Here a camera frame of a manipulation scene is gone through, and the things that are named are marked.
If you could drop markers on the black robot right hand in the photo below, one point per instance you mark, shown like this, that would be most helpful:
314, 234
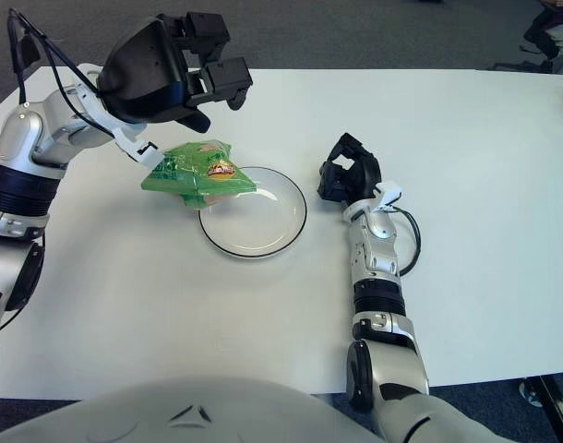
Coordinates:
367, 177

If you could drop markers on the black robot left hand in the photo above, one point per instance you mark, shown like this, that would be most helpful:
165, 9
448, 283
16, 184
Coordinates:
143, 69

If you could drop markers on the green potato chip bag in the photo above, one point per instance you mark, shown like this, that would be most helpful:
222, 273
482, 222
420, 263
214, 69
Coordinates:
189, 175

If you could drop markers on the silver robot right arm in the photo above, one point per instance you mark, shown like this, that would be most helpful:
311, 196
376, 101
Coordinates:
378, 249

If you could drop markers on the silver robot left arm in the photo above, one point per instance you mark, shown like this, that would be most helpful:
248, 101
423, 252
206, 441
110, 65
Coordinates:
23, 138

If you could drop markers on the white plate black rim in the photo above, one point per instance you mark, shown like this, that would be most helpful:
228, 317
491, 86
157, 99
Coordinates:
263, 221

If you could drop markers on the black chair base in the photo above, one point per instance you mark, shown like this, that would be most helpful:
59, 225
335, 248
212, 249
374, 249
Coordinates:
521, 66

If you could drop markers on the black table leg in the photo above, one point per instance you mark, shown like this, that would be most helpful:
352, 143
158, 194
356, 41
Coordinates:
554, 401

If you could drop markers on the grey robot torso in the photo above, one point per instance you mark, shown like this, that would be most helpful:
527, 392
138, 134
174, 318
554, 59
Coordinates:
194, 415

